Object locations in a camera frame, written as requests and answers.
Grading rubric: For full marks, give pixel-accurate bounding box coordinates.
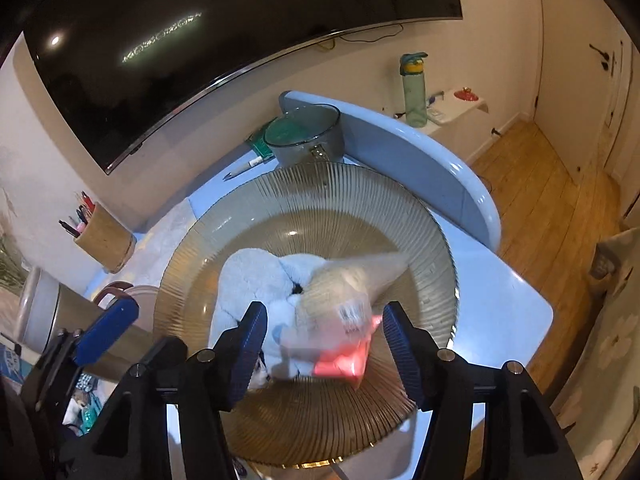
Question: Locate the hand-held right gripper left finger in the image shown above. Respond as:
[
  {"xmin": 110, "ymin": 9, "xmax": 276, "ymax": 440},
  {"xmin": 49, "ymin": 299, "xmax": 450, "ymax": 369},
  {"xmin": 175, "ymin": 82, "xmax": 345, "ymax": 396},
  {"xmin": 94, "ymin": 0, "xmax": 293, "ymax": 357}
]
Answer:
[{"xmin": 70, "ymin": 301, "xmax": 269, "ymax": 480}]

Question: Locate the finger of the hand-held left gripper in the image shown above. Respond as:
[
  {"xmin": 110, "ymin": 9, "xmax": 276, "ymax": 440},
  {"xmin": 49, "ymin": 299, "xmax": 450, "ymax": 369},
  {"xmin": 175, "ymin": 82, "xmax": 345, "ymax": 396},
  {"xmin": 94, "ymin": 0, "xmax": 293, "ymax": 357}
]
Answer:
[{"xmin": 30, "ymin": 296, "xmax": 140, "ymax": 401}]

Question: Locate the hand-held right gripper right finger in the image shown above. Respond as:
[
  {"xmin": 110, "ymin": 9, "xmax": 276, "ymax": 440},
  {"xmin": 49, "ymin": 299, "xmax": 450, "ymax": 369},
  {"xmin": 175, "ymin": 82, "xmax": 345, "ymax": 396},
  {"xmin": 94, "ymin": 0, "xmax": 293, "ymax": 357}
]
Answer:
[{"xmin": 381, "ymin": 301, "xmax": 596, "ymax": 480}]

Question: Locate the white fluffy plush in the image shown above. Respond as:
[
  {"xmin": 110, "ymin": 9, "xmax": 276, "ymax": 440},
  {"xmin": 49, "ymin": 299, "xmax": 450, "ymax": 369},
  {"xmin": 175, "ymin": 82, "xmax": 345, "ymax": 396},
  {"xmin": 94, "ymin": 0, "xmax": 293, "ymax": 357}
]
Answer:
[{"xmin": 210, "ymin": 247, "xmax": 321, "ymax": 391}]

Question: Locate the clear plastic bag red label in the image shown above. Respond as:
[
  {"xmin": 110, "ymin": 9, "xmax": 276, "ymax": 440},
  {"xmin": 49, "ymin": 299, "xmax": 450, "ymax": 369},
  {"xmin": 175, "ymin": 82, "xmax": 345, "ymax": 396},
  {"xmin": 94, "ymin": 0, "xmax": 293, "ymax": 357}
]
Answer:
[{"xmin": 277, "ymin": 249, "xmax": 408, "ymax": 391}]

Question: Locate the ribbed glass plate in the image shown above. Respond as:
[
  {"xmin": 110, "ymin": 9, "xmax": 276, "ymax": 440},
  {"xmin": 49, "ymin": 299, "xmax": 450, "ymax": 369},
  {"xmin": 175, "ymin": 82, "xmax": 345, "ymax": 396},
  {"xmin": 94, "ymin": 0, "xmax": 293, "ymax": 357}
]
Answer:
[{"xmin": 152, "ymin": 161, "xmax": 460, "ymax": 468}]

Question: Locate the gold steel thermos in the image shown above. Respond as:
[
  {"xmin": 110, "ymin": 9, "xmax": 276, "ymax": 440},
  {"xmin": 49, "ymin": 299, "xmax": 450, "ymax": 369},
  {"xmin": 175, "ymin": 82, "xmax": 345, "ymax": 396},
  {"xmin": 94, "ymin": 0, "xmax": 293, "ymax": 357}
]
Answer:
[{"xmin": 15, "ymin": 266, "xmax": 156, "ymax": 381}]

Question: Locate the blue tissue pack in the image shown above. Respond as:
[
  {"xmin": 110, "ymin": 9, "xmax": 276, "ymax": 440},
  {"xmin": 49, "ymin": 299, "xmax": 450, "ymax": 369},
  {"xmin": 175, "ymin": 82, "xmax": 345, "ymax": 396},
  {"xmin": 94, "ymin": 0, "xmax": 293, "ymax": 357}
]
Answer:
[{"xmin": 0, "ymin": 342, "xmax": 23, "ymax": 388}]

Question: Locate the brown cylindrical pen holder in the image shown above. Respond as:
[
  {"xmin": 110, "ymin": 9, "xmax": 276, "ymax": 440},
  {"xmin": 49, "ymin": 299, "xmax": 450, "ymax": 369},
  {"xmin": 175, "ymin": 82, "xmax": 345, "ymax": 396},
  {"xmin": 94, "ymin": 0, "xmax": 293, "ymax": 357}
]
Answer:
[{"xmin": 74, "ymin": 203, "xmax": 137, "ymax": 273}]

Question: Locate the bunch of pens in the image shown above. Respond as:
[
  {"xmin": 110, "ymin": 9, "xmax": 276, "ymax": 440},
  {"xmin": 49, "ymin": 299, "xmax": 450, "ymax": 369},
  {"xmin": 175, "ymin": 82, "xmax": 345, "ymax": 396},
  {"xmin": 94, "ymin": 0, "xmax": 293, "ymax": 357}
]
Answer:
[{"xmin": 59, "ymin": 191, "xmax": 97, "ymax": 238}]

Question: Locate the white marker pen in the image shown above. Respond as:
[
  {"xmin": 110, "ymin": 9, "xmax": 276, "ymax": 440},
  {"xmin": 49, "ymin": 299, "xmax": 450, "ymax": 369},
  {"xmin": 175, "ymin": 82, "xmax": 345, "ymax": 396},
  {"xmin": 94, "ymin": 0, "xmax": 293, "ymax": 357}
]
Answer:
[{"xmin": 223, "ymin": 155, "xmax": 273, "ymax": 181}]

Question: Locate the grey mug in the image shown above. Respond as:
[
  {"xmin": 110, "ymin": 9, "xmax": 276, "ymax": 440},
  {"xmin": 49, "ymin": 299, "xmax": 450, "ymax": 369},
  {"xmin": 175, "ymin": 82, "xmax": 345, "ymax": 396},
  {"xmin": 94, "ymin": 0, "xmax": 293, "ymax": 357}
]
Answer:
[{"xmin": 264, "ymin": 104, "xmax": 346, "ymax": 168}]

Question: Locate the green packet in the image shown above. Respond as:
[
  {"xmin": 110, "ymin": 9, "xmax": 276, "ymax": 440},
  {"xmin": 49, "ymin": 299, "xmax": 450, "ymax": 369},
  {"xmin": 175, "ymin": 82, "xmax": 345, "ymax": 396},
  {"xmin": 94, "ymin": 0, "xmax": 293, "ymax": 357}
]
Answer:
[{"xmin": 245, "ymin": 120, "xmax": 281, "ymax": 161}]

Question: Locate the floral printed cloth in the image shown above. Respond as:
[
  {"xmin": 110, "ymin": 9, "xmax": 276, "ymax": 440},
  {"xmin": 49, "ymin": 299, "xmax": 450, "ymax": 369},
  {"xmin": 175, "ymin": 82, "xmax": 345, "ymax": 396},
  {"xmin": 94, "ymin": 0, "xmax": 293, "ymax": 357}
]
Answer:
[{"xmin": 545, "ymin": 227, "xmax": 640, "ymax": 480}]

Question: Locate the white side shelf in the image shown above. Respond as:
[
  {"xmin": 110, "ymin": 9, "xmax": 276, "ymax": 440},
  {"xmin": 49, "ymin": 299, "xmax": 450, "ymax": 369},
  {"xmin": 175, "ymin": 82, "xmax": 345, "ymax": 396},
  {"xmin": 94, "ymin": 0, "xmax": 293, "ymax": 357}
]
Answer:
[{"xmin": 425, "ymin": 87, "xmax": 488, "ymax": 133}]

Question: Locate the green water bottle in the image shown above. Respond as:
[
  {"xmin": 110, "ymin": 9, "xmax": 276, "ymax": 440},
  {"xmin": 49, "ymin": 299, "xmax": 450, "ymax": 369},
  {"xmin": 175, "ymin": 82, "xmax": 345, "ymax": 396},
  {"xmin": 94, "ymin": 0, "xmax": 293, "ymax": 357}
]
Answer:
[{"xmin": 399, "ymin": 52, "xmax": 430, "ymax": 128}]

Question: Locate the black curved television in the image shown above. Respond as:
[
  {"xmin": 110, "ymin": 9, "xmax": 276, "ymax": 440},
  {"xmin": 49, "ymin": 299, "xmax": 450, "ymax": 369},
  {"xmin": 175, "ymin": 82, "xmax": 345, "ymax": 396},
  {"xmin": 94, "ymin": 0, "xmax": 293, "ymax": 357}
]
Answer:
[{"xmin": 22, "ymin": 0, "xmax": 463, "ymax": 176}]

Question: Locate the cream door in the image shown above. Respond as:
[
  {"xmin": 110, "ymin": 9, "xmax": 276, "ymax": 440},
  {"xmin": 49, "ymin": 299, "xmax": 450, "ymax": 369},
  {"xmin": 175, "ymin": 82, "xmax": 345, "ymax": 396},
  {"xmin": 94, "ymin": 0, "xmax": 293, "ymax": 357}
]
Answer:
[{"xmin": 532, "ymin": 0, "xmax": 636, "ymax": 181}]

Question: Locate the black television cable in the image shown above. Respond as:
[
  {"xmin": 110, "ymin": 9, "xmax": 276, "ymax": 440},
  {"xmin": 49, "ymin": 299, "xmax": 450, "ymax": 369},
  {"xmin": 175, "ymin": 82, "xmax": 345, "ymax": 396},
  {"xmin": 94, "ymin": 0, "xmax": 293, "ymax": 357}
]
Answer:
[{"xmin": 340, "ymin": 22, "xmax": 405, "ymax": 42}]

